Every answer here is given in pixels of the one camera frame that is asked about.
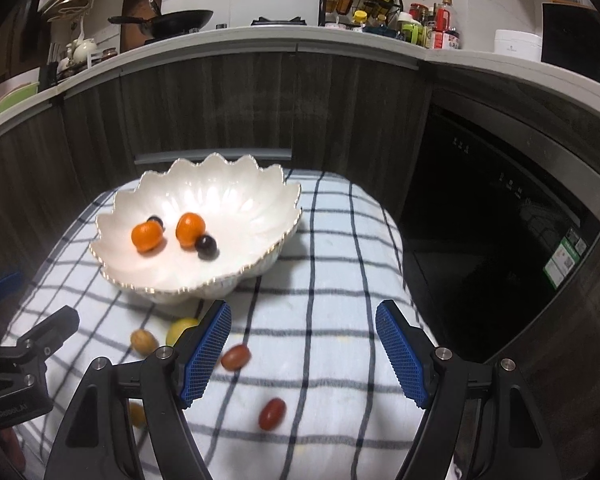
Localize wooden wall rack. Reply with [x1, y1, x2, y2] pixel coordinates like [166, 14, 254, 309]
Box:
[42, 0, 98, 23]

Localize white round container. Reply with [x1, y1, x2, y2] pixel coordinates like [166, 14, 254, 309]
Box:
[494, 30, 542, 63]

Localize black built-in dishwasher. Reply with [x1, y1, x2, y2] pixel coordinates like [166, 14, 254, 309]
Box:
[397, 105, 600, 356]

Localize black knife block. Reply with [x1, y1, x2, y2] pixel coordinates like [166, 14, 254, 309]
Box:
[39, 45, 63, 88]

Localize black wok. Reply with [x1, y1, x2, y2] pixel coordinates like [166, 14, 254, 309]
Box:
[107, 0, 215, 41]

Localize person's left hand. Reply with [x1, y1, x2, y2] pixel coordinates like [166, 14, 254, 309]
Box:
[0, 427, 26, 468]

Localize brown wooden cutting board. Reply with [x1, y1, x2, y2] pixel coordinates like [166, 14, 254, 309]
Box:
[120, 0, 163, 51]

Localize green basin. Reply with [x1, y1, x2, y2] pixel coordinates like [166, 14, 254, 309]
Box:
[0, 82, 40, 116]

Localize black microwave oven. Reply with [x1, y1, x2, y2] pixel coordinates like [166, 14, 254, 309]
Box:
[541, 2, 600, 68]

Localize white teapot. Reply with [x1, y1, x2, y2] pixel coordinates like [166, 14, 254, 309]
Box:
[72, 37, 101, 61]

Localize red grape tomato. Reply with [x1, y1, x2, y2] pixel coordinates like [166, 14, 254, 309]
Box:
[258, 398, 287, 431]
[221, 345, 252, 372]

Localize white scalloped ceramic bowl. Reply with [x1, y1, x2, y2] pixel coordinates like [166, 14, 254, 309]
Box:
[90, 154, 302, 306]

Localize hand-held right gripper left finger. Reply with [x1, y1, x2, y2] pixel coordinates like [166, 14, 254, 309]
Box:
[42, 300, 232, 480]

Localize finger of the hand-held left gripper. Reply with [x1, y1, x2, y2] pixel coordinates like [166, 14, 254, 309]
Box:
[0, 306, 80, 356]
[0, 271, 23, 306]

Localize black gas stove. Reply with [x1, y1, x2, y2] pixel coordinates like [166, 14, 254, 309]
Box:
[251, 16, 308, 27]

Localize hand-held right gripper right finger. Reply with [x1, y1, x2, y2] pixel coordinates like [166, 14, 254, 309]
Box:
[375, 300, 563, 480]

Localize yellow-green round fruit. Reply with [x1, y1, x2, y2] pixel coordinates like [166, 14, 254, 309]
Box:
[166, 317, 201, 347]

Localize dark purple grape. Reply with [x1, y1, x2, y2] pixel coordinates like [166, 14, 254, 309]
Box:
[195, 235, 218, 261]

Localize blue checked white cloth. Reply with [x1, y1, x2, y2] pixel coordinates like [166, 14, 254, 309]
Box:
[0, 170, 443, 480]

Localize large orange mandarin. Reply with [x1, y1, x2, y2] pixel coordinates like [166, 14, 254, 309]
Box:
[131, 221, 165, 254]

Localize dark wood base cabinets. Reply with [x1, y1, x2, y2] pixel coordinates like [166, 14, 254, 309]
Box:
[0, 50, 433, 286]

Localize small orange mandarin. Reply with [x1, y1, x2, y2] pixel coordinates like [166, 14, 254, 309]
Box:
[175, 212, 204, 248]

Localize red drink bottle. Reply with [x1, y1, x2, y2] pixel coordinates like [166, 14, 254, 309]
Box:
[436, 0, 461, 50]

